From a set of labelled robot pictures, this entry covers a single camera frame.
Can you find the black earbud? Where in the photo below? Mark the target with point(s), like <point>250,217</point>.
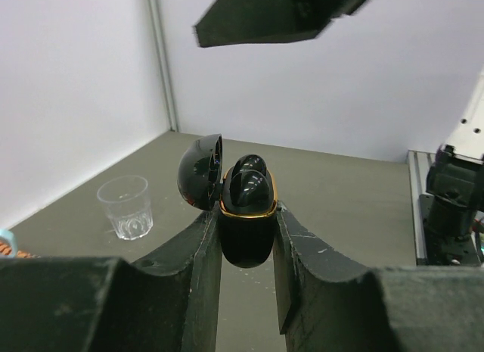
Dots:
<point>250,162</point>
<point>250,188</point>

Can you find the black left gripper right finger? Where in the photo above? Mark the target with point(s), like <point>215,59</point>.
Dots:
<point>329,302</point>

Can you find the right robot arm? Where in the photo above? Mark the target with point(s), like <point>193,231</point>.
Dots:
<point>446,230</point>

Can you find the light blue mug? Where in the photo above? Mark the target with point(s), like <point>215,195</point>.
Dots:
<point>9,246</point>

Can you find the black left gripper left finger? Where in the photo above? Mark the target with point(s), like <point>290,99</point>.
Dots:
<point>167,300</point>

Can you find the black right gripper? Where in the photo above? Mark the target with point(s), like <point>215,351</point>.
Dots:
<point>234,22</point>

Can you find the glossy black earbud charging case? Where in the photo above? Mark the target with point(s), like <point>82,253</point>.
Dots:
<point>246,233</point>

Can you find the colourful patchwork placemat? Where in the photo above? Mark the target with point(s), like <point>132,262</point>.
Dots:
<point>21,253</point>

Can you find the clear drinking glass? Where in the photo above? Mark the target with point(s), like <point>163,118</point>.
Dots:
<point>126,203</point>

